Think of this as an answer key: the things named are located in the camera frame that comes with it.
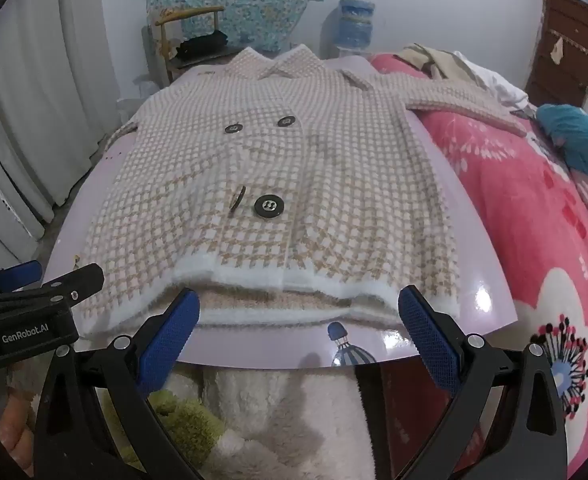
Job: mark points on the pink floral blanket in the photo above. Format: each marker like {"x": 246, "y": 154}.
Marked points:
{"x": 514, "y": 220}

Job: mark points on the beige white checkered coat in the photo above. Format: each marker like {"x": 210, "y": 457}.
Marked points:
{"x": 324, "y": 160}

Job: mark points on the teal blanket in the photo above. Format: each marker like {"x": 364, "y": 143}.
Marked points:
{"x": 579, "y": 135}

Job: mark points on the black bag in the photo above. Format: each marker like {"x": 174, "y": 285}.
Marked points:
{"x": 203, "y": 42}

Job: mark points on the beige clothes pile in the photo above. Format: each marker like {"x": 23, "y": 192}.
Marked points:
{"x": 444, "y": 62}

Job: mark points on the door hook rack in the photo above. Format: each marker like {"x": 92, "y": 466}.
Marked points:
{"x": 576, "y": 45}

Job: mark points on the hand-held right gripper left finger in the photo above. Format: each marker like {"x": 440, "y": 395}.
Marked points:
{"x": 169, "y": 341}

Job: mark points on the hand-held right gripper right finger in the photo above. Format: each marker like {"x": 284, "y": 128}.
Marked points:
{"x": 430, "y": 341}

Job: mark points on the beige cloth on door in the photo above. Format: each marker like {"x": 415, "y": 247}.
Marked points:
{"x": 556, "y": 51}

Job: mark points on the white water dispenser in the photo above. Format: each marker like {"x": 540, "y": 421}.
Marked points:
{"x": 351, "y": 53}

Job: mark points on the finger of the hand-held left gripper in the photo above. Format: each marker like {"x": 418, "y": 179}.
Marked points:
{"x": 76, "y": 280}
{"x": 23, "y": 272}

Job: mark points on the person's left hand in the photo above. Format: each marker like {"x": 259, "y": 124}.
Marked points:
{"x": 16, "y": 430}

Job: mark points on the wooden chair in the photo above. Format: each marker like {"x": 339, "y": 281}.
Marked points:
{"x": 188, "y": 14}

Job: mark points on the brown door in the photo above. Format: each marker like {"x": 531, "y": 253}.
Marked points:
{"x": 569, "y": 15}

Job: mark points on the white fluffy blanket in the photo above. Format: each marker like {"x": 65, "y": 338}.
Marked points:
{"x": 284, "y": 425}

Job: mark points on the blue water bottle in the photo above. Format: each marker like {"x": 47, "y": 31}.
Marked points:
{"x": 356, "y": 25}

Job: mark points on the white cloth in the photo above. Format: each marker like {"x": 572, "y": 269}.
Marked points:
{"x": 499, "y": 87}

